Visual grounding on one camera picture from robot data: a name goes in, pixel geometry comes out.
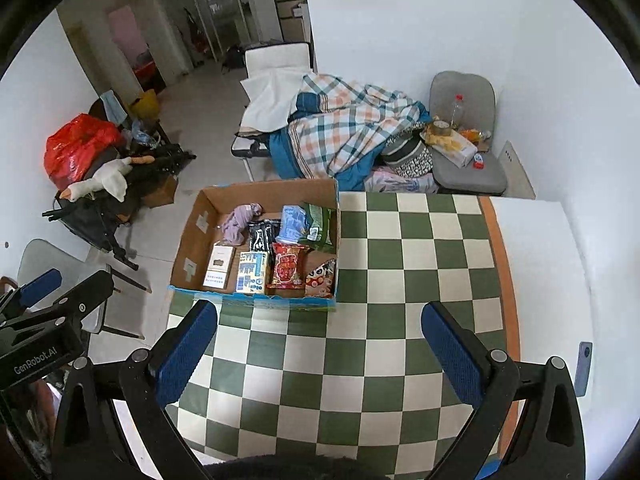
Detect purple grey sock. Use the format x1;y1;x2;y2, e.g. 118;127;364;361
221;203;264;243

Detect white folding bed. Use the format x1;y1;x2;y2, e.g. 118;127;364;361
231;41;313;181

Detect green checkered tablecloth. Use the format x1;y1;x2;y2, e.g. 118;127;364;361
162;192;521;466

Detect white paper package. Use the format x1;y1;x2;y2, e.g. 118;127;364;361
422;127;478;167

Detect grey plastic chair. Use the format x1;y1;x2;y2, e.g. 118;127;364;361
17;239;151;341

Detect large red snack packet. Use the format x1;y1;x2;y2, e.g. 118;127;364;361
266;242;307;290

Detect white sheet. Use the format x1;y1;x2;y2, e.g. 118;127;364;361
240;67;313;133

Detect blue chair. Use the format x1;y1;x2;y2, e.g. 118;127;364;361
475;455;507;480

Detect grey cushioned chair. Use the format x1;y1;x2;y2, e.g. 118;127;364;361
429;71;507;196

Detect small red cartoon snack packet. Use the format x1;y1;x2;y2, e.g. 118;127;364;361
305;258;337;298

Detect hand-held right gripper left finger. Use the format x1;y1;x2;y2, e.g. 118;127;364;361
51;300;219;480

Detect blue tissue packet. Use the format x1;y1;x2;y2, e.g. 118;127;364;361
276;205;308;246

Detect black snack packet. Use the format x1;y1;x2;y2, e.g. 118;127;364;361
248;218;282;252

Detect white box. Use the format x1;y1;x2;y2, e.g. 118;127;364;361
202;244;236;291

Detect yellow bin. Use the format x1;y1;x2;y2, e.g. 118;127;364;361
129;89;162;121

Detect brown floor carton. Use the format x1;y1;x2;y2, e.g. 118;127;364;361
142;172;179;209

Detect white slotted panel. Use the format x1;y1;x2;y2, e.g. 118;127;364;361
497;140;536;199

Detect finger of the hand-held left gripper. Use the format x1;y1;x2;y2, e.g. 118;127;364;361
0;268;63;318
0;270;115;333

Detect green snack packet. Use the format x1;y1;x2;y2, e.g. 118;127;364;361
300;202;335;253

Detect black white patterned cloth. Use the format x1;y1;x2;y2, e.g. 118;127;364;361
382;132;433;178

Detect plaid blanket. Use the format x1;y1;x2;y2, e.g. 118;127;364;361
287;74;433;191

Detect red plastic bag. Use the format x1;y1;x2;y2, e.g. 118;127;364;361
44;114;123;191

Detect black folded tripod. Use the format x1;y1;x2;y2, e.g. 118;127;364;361
42;142;197;271

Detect purple smartphone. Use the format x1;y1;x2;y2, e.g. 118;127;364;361
576;342;593;398

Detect pink cloth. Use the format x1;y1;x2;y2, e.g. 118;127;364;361
367;167;438;194

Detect cardboard box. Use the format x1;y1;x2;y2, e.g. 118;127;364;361
167;177;341;312

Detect glass sliding door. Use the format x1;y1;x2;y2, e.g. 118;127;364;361
155;0;281;76

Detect white goose plush toy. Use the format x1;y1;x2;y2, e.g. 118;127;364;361
62;156;156;203

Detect blue and cream tissue pack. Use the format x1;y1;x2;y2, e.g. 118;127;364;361
235;251;271;295

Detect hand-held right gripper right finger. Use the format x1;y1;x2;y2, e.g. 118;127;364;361
421;300;586;480

